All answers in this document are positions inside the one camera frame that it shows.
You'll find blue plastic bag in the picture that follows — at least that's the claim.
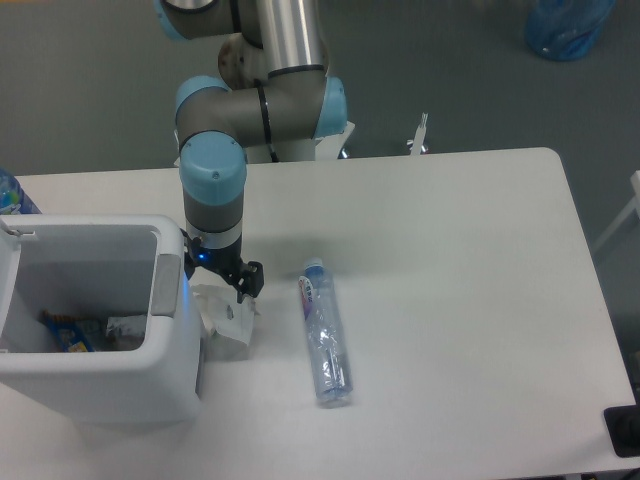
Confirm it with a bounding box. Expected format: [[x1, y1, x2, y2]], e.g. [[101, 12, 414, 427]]
[[524, 0, 616, 62]]

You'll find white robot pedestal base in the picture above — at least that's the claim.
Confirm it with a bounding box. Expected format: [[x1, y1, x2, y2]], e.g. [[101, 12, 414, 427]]
[[173, 37, 357, 169]]

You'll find clear plastic water bottle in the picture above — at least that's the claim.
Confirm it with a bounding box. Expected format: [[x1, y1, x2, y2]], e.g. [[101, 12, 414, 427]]
[[298, 258, 353, 408]]

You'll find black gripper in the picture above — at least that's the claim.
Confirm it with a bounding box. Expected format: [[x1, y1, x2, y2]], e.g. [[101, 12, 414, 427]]
[[181, 229, 264, 304]]

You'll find white frame at right edge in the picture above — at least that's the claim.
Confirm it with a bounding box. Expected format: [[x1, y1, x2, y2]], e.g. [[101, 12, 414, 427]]
[[592, 170, 639, 261]]

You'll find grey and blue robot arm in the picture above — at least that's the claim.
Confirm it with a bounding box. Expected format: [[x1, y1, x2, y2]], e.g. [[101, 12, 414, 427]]
[[154, 1, 347, 301]]

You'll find crumpled silver wrapper in bin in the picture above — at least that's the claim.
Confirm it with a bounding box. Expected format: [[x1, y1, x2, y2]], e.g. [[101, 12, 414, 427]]
[[105, 315, 147, 350]]

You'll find blue bottle at left edge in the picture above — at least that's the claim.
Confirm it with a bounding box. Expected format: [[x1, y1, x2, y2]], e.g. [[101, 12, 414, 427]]
[[1, 169, 41, 215]]

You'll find metal table clamp bolt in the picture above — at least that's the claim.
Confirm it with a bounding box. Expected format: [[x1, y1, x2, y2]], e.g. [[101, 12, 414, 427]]
[[406, 112, 429, 156]]

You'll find white paper box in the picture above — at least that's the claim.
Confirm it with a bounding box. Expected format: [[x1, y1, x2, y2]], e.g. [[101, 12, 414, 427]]
[[191, 284, 257, 362]]

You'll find white trash can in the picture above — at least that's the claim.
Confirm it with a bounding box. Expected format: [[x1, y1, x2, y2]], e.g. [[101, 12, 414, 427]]
[[1, 215, 203, 423]]

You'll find blue snack wrapper in bin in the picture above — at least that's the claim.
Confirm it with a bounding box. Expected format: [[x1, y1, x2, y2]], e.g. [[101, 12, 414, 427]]
[[43, 310, 95, 353]]

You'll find black device at table corner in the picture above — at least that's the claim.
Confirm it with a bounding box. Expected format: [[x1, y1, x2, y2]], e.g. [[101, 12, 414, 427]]
[[603, 405, 639, 458]]

